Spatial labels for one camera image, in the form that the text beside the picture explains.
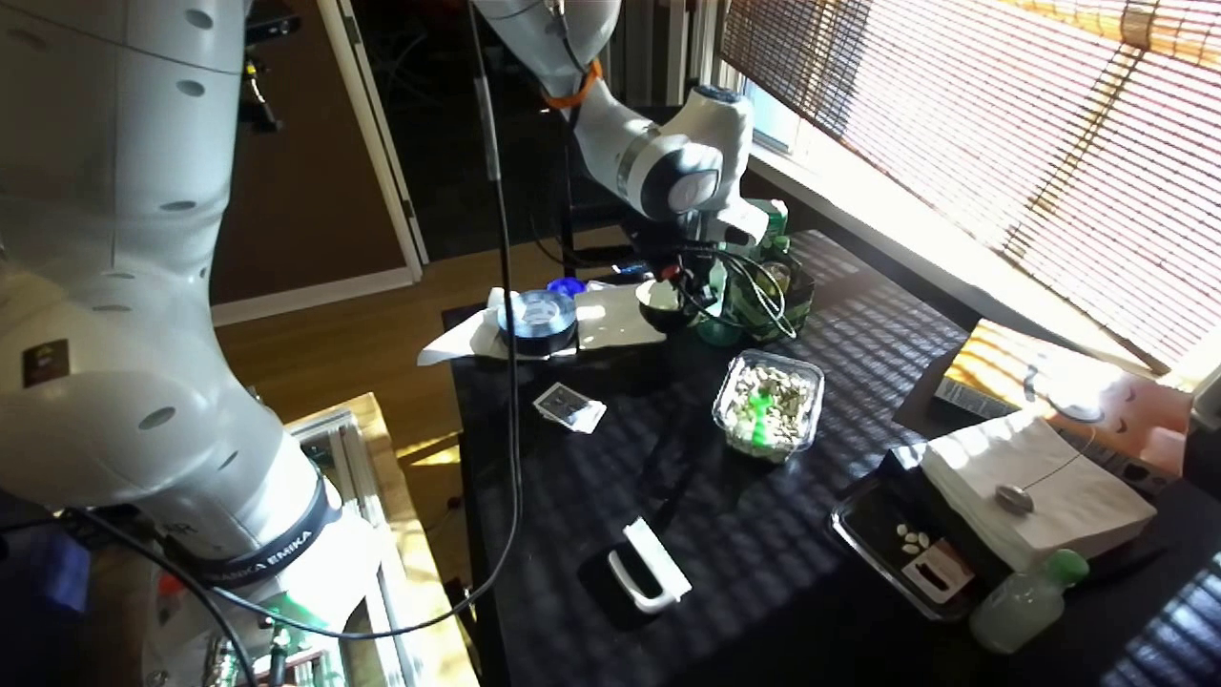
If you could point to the yellow book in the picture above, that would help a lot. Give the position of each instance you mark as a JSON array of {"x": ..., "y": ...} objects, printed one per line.
[{"x": 1007, "y": 372}]

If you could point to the bamboo window blind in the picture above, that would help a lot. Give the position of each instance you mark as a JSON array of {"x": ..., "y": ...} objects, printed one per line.
[{"x": 1082, "y": 140}]

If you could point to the small orange white card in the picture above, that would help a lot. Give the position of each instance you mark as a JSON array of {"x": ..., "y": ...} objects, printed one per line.
[{"x": 939, "y": 575}]

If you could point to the clear lunch box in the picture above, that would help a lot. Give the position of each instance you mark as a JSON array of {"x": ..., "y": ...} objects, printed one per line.
[{"x": 768, "y": 405}]

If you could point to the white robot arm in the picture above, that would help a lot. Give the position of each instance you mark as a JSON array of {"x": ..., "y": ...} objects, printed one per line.
[{"x": 117, "y": 165}]

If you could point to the green cap plastic bottle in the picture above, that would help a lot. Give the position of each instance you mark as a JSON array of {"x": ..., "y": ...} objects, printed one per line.
[{"x": 1028, "y": 601}]

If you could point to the black plastic tray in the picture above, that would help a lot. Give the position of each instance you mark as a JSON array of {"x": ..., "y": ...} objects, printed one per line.
[{"x": 899, "y": 511}]

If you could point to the white rectangular handle piece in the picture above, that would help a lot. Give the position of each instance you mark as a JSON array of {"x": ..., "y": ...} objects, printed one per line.
[{"x": 658, "y": 564}]

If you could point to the white ceramic bowl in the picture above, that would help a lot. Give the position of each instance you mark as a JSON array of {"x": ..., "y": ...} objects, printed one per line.
[{"x": 666, "y": 307}]

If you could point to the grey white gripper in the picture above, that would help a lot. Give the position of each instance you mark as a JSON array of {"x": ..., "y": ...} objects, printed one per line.
[{"x": 693, "y": 235}]

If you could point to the blue disc spindle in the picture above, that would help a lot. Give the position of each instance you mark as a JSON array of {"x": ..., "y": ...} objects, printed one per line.
[{"x": 541, "y": 323}]

